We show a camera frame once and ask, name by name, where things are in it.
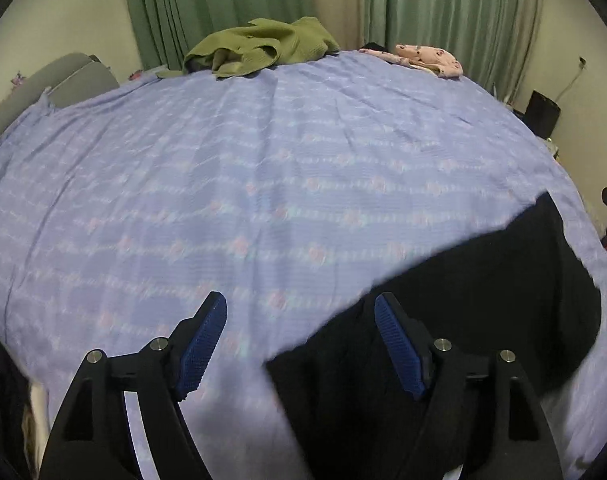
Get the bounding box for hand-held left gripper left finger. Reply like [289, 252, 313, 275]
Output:
[38, 291, 228, 480]

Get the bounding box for purple floral bed sheet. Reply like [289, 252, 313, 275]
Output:
[0, 50, 607, 480]

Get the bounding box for pink floral garment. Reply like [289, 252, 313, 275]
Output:
[359, 43, 464, 79]

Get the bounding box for black pants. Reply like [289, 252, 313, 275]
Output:
[265, 192, 603, 480]

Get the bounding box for black bin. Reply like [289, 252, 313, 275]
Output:
[524, 90, 563, 139]

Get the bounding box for wall cable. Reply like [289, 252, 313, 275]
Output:
[558, 56, 587, 106]

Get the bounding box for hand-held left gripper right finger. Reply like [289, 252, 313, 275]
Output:
[374, 292, 564, 480]

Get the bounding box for green curtain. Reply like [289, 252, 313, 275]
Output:
[363, 0, 541, 92]
[121, 0, 315, 72]

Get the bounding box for green garment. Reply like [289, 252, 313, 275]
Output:
[157, 16, 341, 79]

